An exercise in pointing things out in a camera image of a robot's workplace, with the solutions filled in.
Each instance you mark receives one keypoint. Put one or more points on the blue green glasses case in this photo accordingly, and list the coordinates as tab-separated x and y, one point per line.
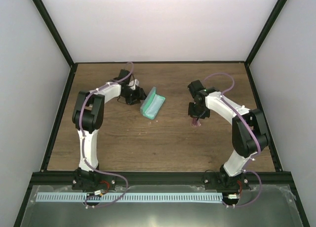
148	101

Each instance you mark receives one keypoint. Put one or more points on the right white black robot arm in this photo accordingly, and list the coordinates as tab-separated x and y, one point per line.
249	130

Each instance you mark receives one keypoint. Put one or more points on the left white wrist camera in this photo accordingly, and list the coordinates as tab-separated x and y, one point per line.
133	84

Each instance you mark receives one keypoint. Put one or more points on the black aluminium frame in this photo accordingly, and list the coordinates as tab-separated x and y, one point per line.
64	175

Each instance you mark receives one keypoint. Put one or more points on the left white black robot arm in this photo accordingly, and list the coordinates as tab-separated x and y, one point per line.
88	113

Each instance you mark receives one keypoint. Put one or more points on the pink transparent sunglasses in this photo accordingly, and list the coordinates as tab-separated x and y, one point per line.
196	122

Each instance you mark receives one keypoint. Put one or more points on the shiny metal front plate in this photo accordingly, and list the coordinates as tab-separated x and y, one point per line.
260	206

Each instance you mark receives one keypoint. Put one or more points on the light blue slotted cable duct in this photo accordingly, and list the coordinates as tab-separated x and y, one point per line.
194	197

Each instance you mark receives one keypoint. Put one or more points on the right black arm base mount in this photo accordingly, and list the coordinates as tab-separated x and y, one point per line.
219	180

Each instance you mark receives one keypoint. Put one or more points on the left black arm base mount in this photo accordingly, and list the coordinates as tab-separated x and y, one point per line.
92	181

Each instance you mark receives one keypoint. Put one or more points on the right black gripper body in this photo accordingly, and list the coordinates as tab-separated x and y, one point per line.
198	112

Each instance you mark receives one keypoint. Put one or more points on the light blue cleaning cloth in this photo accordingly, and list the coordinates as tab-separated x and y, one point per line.
154	107

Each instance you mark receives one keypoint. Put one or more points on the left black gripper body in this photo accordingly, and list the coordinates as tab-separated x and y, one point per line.
132	96

